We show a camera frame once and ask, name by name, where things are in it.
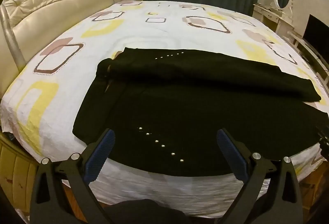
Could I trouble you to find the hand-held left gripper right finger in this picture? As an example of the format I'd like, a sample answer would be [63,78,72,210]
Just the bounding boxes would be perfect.
[216,129,302,224]

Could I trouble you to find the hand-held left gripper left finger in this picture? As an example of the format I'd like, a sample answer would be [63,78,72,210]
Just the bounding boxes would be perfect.
[29,128,116,224]

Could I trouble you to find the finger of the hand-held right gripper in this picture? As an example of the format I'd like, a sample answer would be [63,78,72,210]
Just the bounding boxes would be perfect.
[317,124,329,160]

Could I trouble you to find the black pants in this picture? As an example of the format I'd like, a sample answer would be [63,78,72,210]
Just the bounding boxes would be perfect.
[72,46,329,178]

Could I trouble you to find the person's dark clothing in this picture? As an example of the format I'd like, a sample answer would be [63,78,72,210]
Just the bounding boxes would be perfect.
[108,198,191,224]

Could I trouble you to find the white television stand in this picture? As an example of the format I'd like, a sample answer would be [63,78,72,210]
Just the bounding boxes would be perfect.
[283,31,329,78]

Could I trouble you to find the black television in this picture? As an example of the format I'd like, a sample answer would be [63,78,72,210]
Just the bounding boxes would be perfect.
[303,14,329,48]

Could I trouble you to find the white patterned bed sheet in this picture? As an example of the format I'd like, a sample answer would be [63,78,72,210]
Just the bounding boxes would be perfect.
[0,0,329,214]

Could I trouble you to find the white dressing table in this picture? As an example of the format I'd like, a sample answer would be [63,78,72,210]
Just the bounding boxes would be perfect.
[253,3,293,32]

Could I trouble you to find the cream tufted leather headboard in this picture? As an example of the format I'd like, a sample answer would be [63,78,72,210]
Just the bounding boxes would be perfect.
[0,0,122,71]

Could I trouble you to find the yellow padded bed frame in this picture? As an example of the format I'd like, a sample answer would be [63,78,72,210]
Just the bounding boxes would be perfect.
[0,133,39,214]

